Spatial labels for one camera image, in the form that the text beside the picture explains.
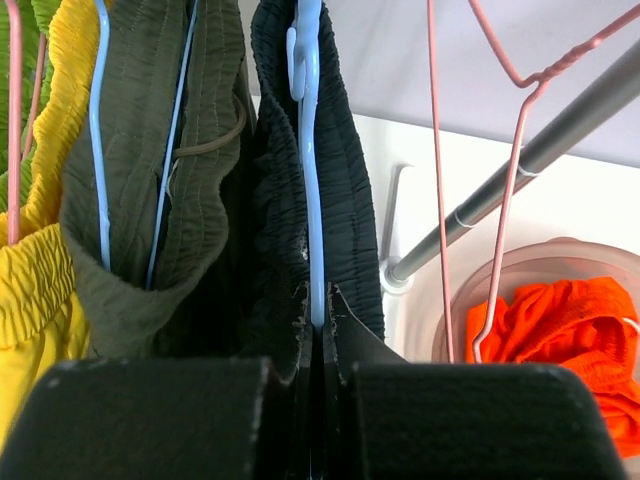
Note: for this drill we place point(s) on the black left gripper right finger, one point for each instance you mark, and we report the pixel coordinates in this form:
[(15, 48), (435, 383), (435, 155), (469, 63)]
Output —
[(387, 418)]

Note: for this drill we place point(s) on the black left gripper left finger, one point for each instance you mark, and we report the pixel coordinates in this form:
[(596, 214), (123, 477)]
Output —
[(242, 417)]

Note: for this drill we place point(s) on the orange shorts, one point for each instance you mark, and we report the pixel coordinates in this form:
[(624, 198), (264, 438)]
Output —
[(586, 326)]

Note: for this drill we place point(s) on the pink wire hanger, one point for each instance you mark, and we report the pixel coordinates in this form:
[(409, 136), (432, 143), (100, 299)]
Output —
[(538, 81)]

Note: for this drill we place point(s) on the blue hanger with navy shorts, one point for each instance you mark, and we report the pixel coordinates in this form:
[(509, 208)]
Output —
[(302, 46)]

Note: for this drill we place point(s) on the yellow shorts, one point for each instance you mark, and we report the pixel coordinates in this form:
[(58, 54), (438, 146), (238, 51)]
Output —
[(42, 320)]

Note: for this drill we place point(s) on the navy dark shorts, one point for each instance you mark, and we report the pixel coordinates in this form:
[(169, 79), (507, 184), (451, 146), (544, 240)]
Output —
[(279, 201)]

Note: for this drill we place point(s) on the blue hanger with olive shorts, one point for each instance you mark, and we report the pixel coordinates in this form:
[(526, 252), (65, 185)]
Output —
[(97, 143)]

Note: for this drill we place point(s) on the pink hanger with yellow shorts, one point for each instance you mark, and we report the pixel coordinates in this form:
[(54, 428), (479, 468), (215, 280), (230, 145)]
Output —
[(17, 150)]

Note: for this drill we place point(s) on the olive green shorts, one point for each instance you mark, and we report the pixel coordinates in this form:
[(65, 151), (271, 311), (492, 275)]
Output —
[(173, 92)]

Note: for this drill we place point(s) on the lime green shorts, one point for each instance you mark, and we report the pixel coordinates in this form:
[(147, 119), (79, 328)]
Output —
[(30, 60)]

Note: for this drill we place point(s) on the metal clothes rack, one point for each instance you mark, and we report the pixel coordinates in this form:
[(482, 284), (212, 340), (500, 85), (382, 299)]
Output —
[(611, 92)]

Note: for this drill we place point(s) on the translucent pink plastic basin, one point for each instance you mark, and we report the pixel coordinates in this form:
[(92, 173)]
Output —
[(561, 258)]

